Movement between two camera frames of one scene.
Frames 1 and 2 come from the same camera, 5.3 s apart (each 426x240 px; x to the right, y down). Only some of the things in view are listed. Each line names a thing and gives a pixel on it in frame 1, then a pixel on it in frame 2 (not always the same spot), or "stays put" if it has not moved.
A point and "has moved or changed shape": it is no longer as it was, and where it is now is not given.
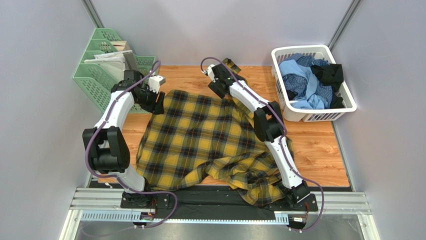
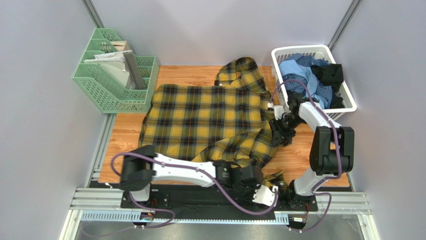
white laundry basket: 279,53 stays put
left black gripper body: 148,99 to 245,193
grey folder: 131,60 stays put
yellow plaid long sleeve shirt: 195,139 has moved or changed shape
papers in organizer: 113,61 stays put
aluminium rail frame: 107,205 stays put
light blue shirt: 311,100 stays put
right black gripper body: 219,89 to 281,132
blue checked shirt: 296,84 stays put
